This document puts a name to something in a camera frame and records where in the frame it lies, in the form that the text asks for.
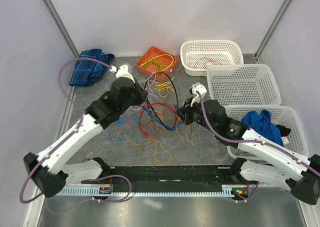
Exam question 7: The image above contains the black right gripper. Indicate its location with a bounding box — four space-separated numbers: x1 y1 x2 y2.
174 96 218 134

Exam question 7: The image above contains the thick yellow ethernet cable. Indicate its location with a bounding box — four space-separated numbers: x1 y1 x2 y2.
140 53 175 70

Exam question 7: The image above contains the orange thin wire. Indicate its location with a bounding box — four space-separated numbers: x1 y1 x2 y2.
193 57 222 69

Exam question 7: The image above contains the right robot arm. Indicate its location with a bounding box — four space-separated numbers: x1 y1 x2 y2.
175 98 320 205

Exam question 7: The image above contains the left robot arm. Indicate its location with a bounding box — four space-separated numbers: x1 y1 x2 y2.
23 77 148 198

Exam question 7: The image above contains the orange plastic box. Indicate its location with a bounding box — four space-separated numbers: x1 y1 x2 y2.
135 46 179 83

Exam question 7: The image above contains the middle white perforated basket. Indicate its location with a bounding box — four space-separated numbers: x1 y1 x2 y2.
206 64 282 106

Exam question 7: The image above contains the blue plaid cloth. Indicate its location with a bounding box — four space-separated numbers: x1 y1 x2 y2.
69 48 115 87

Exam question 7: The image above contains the rounded white perforated basket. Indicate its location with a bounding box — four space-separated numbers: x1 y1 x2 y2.
180 40 244 77

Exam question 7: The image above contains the blue towel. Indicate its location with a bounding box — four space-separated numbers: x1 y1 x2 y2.
241 109 284 147

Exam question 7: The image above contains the white basket with cloths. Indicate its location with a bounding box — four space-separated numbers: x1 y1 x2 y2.
225 104 310 156

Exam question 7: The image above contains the black cloth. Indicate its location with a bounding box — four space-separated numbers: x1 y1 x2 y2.
276 124 292 137

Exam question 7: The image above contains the red ethernet cable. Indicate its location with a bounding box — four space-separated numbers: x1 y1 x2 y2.
138 102 176 138

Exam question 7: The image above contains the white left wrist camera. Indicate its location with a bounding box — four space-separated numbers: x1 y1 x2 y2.
109 64 135 82

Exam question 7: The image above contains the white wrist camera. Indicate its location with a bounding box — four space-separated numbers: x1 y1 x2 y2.
189 82 207 107
109 64 135 82

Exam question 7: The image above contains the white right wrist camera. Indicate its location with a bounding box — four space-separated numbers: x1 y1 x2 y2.
189 82 207 107

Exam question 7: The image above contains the bright yellow wire bundle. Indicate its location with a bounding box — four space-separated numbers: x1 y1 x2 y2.
153 81 173 99

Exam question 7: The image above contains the yellow green wire coil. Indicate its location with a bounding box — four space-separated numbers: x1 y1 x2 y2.
142 59 163 75

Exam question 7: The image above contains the thick black cable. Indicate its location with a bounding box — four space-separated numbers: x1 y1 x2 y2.
144 72 180 131

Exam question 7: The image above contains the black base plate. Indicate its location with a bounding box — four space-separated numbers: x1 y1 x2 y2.
80 164 260 194

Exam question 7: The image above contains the light blue cable duct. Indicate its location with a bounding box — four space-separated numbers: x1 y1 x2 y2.
52 184 238 197

